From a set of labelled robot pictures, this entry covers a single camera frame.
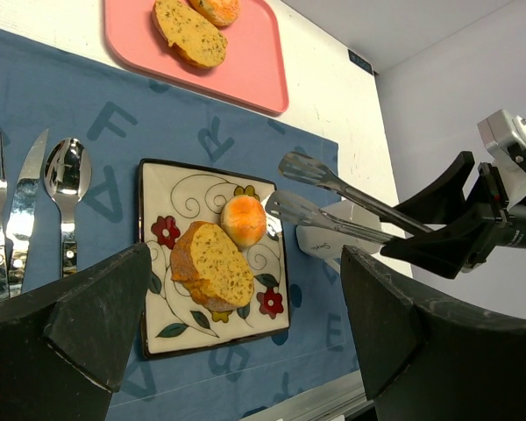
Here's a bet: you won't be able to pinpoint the metal serving tongs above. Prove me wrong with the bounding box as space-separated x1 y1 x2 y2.
265 151 433 246

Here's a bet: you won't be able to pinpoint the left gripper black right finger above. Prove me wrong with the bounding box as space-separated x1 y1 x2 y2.
341 246 526 420

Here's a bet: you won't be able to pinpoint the blue letter placemat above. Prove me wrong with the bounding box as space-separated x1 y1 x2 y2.
0 30 358 420

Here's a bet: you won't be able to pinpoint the sesame bagel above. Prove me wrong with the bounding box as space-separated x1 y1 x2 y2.
189 0 241 27

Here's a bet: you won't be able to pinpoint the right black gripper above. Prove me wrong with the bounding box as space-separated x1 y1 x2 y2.
380 151 526 279

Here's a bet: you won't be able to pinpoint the right blue table label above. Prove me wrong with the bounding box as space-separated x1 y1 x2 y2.
347 48 375 76

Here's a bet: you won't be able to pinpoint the square floral plate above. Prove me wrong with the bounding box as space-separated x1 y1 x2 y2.
139 159 290 358

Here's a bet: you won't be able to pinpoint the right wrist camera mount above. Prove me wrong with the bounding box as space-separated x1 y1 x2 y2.
478 110 526 209

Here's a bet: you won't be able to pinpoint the round bread roll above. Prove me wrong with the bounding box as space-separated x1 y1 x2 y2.
220 195 267 249

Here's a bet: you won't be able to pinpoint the herb bread slice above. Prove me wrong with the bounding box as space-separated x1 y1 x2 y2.
170 221 254 312
152 0 228 68

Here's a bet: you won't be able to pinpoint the pink serving tray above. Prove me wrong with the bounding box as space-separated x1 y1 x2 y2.
103 1 289 115

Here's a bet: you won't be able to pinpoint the silver spoon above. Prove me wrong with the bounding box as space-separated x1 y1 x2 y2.
44 138 92 277

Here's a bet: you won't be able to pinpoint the silver knife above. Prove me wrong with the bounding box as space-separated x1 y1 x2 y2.
6 129 49 297

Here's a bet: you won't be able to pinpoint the white ceramic mug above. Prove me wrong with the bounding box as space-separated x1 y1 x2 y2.
295 200 381 273

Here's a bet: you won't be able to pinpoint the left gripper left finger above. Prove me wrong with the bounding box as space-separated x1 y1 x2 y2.
0 243 151 420

